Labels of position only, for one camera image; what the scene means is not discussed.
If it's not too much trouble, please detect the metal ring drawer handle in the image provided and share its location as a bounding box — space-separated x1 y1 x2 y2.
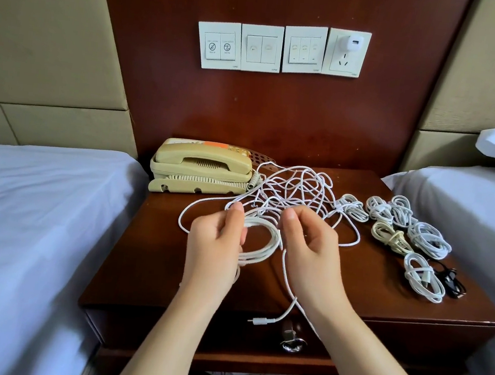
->
278 319 310 355

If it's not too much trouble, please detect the beige corded telephone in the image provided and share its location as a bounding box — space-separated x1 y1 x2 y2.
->
147 135 275 204

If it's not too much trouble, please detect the person's right hand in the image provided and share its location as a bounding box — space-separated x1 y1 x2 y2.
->
270 203 359 318

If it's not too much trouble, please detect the left bed white sheet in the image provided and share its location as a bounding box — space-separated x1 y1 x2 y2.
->
0 139 152 375

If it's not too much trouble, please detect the white two-button wall switch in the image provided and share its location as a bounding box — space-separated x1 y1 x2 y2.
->
194 18 245 73

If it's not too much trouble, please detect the cream cable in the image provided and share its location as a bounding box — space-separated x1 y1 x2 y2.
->
368 220 416 257

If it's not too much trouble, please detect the thin black cable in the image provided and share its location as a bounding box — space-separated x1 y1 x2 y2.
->
434 265 469 300

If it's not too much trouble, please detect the white triple rocker wall switch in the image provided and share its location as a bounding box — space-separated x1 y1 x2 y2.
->
281 23 329 78

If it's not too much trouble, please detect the white double rocker wall switch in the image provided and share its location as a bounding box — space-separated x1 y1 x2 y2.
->
238 21 286 75

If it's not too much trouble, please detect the person's right forearm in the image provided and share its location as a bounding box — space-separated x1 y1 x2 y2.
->
303 289 464 375

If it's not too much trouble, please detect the white plug-in charger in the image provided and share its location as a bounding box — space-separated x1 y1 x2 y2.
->
340 34 364 54

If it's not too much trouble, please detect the person's left hand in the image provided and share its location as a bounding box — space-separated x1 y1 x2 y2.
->
178 197 252 304

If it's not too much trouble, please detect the wooden nightstand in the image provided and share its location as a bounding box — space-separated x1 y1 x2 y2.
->
71 141 495 375

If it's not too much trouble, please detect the right bed white sheet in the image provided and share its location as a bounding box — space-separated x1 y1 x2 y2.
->
362 155 495 375

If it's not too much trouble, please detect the bed white sheet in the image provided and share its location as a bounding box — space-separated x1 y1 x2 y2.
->
0 139 152 375
362 155 495 375

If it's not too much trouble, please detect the person's left forearm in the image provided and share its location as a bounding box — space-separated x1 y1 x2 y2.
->
113 276 229 375

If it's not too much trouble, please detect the dark wooden wall panel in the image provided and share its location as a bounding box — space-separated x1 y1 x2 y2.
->
77 0 473 190

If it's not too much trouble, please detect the dark wooden drawer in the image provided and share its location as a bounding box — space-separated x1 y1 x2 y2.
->
94 297 489 375

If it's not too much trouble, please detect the beige padded headboard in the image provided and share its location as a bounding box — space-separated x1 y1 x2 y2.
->
0 0 154 159
399 0 495 181

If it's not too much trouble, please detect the tangle of white cables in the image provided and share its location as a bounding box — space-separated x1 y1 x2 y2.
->
176 152 369 253

